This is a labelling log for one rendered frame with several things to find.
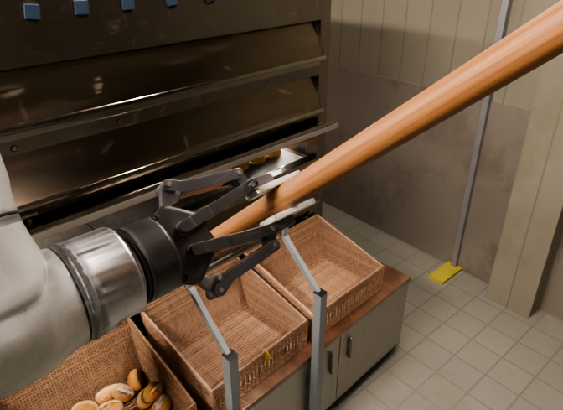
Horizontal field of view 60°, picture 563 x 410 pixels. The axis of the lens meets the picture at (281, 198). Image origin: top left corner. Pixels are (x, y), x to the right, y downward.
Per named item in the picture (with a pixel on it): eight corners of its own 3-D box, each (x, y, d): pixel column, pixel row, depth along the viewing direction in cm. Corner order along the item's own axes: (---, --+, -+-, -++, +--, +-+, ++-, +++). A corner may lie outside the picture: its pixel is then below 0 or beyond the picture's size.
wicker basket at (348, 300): (243, 295, 257) (241, 251, 244) (315, 252, 292) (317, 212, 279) (312, 344, 226) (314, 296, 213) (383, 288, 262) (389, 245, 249)
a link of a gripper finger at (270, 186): (247, 201, 58) (244, 196, 58) (288, 183, 62) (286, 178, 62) (260, 193, 55) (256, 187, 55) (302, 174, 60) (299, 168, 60)
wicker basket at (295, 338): (144, 356, 219) (136, 308, 206) (239, 298, 255) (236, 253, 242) (214, 422, 190) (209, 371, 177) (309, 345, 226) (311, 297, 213)
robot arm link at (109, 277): (78, 348, 46) (135, 318, 49) (103, 338, 39) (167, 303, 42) (36, 260, 46) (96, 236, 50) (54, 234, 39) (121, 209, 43)
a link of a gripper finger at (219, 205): (172, 246, 51) (163, 235, 51) (244, 196, 58) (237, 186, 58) (186, 236, 48) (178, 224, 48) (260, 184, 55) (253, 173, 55)
